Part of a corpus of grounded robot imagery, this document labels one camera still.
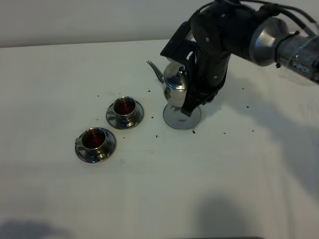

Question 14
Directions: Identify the stainless steel teacup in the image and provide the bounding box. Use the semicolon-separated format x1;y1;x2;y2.
75;127;108;154
106;96;137;122

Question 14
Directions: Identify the far stainless steel teacup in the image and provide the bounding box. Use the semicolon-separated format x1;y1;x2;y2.
106;96;137;122

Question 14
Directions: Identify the far stainless steel saucer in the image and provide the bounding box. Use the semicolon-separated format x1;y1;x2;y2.
106;101;144;130

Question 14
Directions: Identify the stainless steel teapot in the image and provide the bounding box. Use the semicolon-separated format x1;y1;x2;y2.
147;61;188;108

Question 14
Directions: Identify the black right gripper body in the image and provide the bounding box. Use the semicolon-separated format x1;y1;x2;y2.
160;21;228;117

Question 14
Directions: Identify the near stainless steel saucer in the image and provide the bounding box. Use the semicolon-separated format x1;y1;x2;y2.
75;128;117;164

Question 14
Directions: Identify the round steel teapot saucer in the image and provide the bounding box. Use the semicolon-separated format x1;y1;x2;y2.
163;104;201;130

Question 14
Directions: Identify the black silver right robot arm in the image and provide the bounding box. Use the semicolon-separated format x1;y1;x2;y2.
161;0;319;116

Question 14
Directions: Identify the stainless steel saucer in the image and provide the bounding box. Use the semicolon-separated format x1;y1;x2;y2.
75;128;117;164
106;101;144;130

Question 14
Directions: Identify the near stainless steel teacup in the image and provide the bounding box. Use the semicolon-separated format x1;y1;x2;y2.
75;127;108;154

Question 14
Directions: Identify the black right camera cable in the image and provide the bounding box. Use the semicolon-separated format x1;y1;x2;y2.
224;0;319;33

